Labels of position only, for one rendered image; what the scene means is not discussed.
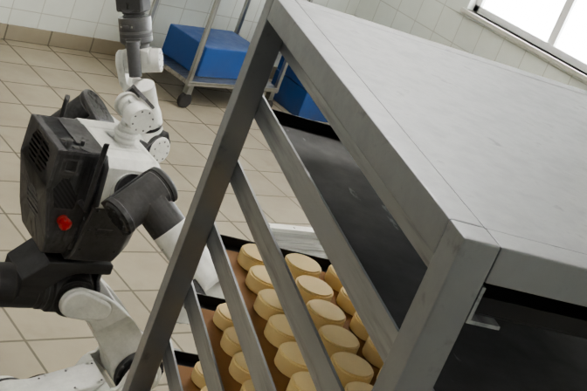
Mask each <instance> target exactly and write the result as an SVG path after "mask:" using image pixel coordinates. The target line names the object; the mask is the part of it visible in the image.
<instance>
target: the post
mask: <svg viewBox="0 0 587 391"><path fill-rule="evenodd" d="M273 1H274V0H266V2H265V5H264V8H263V10H262V12H261V15H260V18H259V21H258V24H257V26H256V29H255V32H254V33H253V36H252V41H251V43H250V45H249V48H248V50H247V53H246V55H245V59H244V62H243V64H242V66H241V69H240V72H239V75H238V78H237V81H236V83H235V86H234V88H233V90H232V93H231V97H230V99H229V102H228V105H227V107H226V109H225V112H224V116H223V119H222V121H221V123H220V126H219V129H218V132H217V135H216V138H215V140H214V142H213V145H212V147H211V151H210V154H209V156H208V159H207V162H206V163H205V166H204V171H203V173H202V175H201V178H200V180H199V183H198V185H197V189H196V192H195V194H194V196H193V199H192V202H191V204H190V208H189V211H188V213H187V216H186V218H185V220H184V223H183V227H182V229H181V232H180V235H179V237H178V239H177V242H176V246H175V249H174V251H173V253H172V256H171V259H170V261H169V265H168V267H167V270H166V272H165V275H164V277H163V280H162V283H161V286H160V289H159V292H158V293H157V296H156V299H155V303H154V305H153V308H152V310H151V313H150V315H149V317H148V322H147V324H146V326H145V329H144V332H143V334H142V338H141V340H140V343H139V346H138V348H137V350H136V353H135V357H134V359H133V362H132V364H131V367H130V369H129V372H128V376H127V379H126V380H125V383H124V386H123V389H122V390H121V391H150V390H151V388H152V386H153V383H154V380H155V377H156V374H157V372H158V369H159V366H160V365H161V362H162V358H163V355H164V354H165V351H166V348H167V346H168V344H169V340H170V337H171V335H172V333H173V330H174V328H175V325H176V322H177V319H178V316H179V314H180V311H181V310H182V307H183V303H184V300H185V298H186V296H187V293H188V291H189V288H190V285H191V282H192V279H193V278H194V275H195V272H196V270H197V267H198V264H199V261H200V259H201V256H202V254H203V252H204V247H205V245H206V243H207V241H208V238H209V235H210V233H211V229H212V227H213V224H214V222H215V220H216V217H217V215H218V211H219V209H220V206H221V203H222V201H223V199H224V195H225V192H226V190H227V188H228V185H229V183H230V180H231V177H232V174H233V172H234V169H235V167H236V165H237V162H238V158H239V156H240V154H241V151H242V148H243V146H244V144H245V140H246V137H247V135H248V133H249V130H250V128H251V125H252V122H253V119H254V116H255V114H256V112H257V109H258V107H259V103H260V101H261V98H262V96H263V93H264V91H265V89H266V84H267V82H268V80H269V78H270V75H271V72H272V70H273V66H274V64H275V61H276V59H277V57H278V54H279V52H280V47H281V46H282V43H283V41H282V39H281V38H280V36H279V35H278V33H277V32H276V31H275V29H274V28H273V27H272V25H271V24H270V23H269V21H268V20H267V17H268V15H269V12H270V9H271V8H272V5H273ZM289 1H292V2H295V3H297V2H296V1H295V0H289Z"/></svg>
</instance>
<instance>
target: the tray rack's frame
mask: <svg viewBox="0 0 587 391"><path fill-rule="evenodd" d="M295 1H296V2H297V3H295V2H292V1H289V0H274V1H273V5H272V8H271V9H270V12H269V15H268V17H267V20H268V21H269V23H270V24H271V25H272V27H273V28H274V29H275V31H276V32H277V33H278V35H279V36H280V38H281V39H282V41H283V42H284V44H285V45H286V46H287V48H288V50H289V51H290V52H291V53H292V54H293V56H294V58H295V59H296V60H297V62H298V63H299V65H300V66H301V68H302V69H303V71H304V72H305V73H306V75H307V76H308V77H309V78H310V80H311V81H312V83H313V84H314V86H315V87H316V89H317V90H318V92H319V93H320V94H321V96H322V98H324V99H325V101H326V102H327V104H328V105H329V107H330V108H331V110H332V111H333V113H334V114H335V116H336V117H337V119H338V120H339V121H340V122H341V123H342V125H343V126H344V128H345V129H346V131H347V132H348V133H349V135H350V137H351V138H352V140H353V141H354V142H355V144H356V145H357V146H358V147H359V149H360V150H361V152H362V153H363V155H364V156H365V158H366V159H367V160H368V162H369V164H370V165H371V167H372V168H373V169H374V170H375V171H376V173H377V174H378V176H379V177H380V179H381V180H382V181H383V183H384V185H385V186H386V187H387V189H388V190H389V191H390V193H391V194H392V195H393V197H394V198H395V200H396V201H397V203H398V204H399V206H400V207H401V208H402V210H403V211H404V213H405V214H406V215H407V216H408V218H409V219H410V221H411V222H412V224H413V225H414V227H415V228H416V229H417V231H418V233H419V234H420V235H421V237H422V238H423V239H424V240H425V242H426V243H427V245H428V246H429V248H430V249H431V250H432V252H433V253H434V255H433V258H432V260H431V262H430V264H429V267H428V269H427V271H426V273H425V275H424V278H423V280H422V282H421V284H420V286H419V287H418V291H417V293H416V295H415V297H414V299H413V301H412V303H411V306H410V308H409V311H408V312H407V314H406V316H405V318H404V322H403V324H402V325H401V327H400V329H399V332H398V334H397V337H396V338H395V340H394V343H393V345H392V347H391V349H390V351H389V354H388V356H387V358H386V360H385V362H384V364H383V367H382V369H381V371H380V373H379V375H378V377H377V379H376V382H375V385H374V387H373V388H372V390H371V391H432V389H433V387H434V385H435V383H436V381H437V378H438V377H439V374H440V372H441V370H442V368H443V366H444V365H445V362H446V360H447V357H448V355H449V353H450V352H451V350H452V347H453V345H454V343H455V341H456V339H457V338H458V336H459V332H460V330H461V328H462V326H463V325H464V323H465V321H466V318H467V316H468V314H469V312H470V310H471V308H472V306H473V303H474V301H475V299H476V298H477V296H478V294H479V292H480V288H481V286H482V285H483V283H484V282H485V283H487V284H490V285H497V286H500V287H505V288H508V289H512V290H516V291H519V292H526V293H530V294H534V295H537V296H542V297H545V298H552V299H555V300H560V301H563V302H567V303H571V304H575V305H581V306H585V307H587V95H586V94H585V93H583V92H582V91H581V90H579V89H578V88H576V87H574V86H569V85H566V84H564V83H561V82H558V81H554V80H552V79H547V78H544V77H542V76H539V75H536V74H533V73H530V72H525V71H523V70H520V69H517V68H514V67H512V66H509V65H503V64H501V63H498V62H495V61H493V60H490V59H487V58H482V57H479V56H476V55H473V54H471V53H468V52H465V51H461V50H457V49H454V48H452V47H449V46H446V45H442V44H439V43H436V42H432V41H430V40H427V39H424V38H420V37H417V36H414V35H411V34H408V33H405V32H402V31H398V30H395V29H392V28H390V27H387V26H383V25H380V24H376V23H373V22H370V21H368V20H365V19H362V18H359V17H354V16H351V15H349V14H346V13H343V12H340V11H337V10H332V9H330V8H327V7H324V6H321V5H319V4H316V3H310V2H308V1H305V0H295Z"/></svg>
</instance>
